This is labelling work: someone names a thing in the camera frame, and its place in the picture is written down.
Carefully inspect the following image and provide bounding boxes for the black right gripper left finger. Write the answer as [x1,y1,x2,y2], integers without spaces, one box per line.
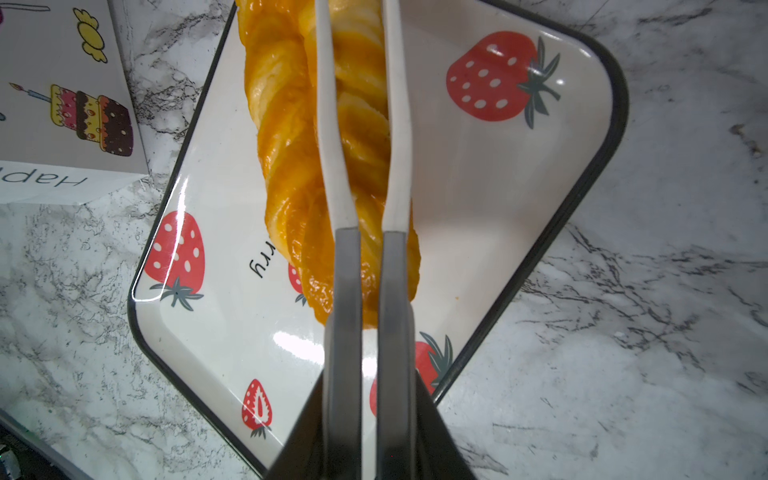
[264,373,324,480]

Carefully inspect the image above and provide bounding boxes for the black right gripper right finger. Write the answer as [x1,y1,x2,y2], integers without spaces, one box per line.
[415,373,475,480]

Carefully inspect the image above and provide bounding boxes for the white and steel tongs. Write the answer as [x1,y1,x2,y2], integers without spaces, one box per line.
[313,0,418,480]

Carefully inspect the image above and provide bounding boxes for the white paper gift bag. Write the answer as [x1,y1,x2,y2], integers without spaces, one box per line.
[1,1,148,204]

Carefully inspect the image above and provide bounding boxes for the long twisted bread loaf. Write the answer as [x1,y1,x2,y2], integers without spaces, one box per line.
[237,1,390,328]

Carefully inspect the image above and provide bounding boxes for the white strawberry tray black rim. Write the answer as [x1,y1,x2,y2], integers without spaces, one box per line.
[128,1,628,474]

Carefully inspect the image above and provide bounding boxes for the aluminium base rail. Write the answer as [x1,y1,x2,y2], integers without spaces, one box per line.
[0,410,92,480]

